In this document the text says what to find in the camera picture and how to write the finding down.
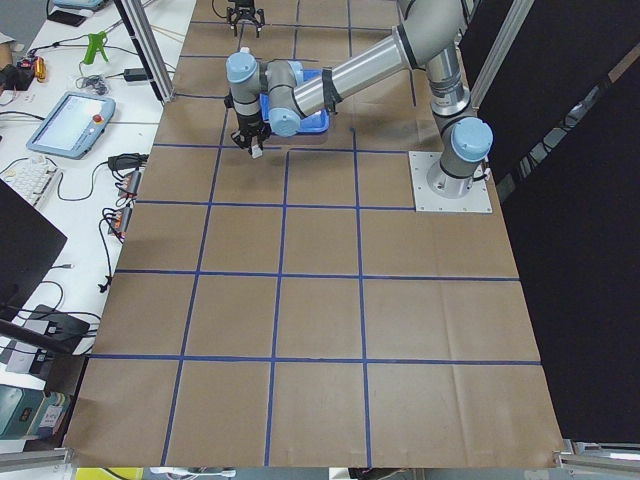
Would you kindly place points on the white toy block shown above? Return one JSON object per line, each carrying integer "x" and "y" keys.
{"x": 256, "y": 152}

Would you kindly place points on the green clamp tool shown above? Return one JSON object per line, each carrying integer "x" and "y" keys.
{"x": 96, "y": 45}

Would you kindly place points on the white keyboard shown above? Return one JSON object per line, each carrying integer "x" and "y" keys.
{"x": 33, "y": 178}

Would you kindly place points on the black power adapter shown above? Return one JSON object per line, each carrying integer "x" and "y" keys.
{"x": 135, "y": 75}

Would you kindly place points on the black monitor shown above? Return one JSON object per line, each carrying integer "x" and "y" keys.
{"x": 30, "y": 244}

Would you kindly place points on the teach pendant tablet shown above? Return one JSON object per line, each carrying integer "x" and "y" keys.
{"x": 73, "y": 126}

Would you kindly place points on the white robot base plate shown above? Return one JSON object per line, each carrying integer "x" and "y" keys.
{"x": 436, "y": 192}

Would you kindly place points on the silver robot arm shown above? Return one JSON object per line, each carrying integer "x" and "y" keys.
{"x": 272, "y": 98}

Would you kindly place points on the blue plastic tray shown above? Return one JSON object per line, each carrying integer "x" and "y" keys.
{"x": 317, "y": 123}

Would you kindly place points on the aluminium frame post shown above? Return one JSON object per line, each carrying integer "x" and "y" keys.
{"x": 140, "y": 32}

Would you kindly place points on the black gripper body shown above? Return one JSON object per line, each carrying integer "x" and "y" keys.
{"x": 249, "y": 123}
{"x": 245, "y": 6}

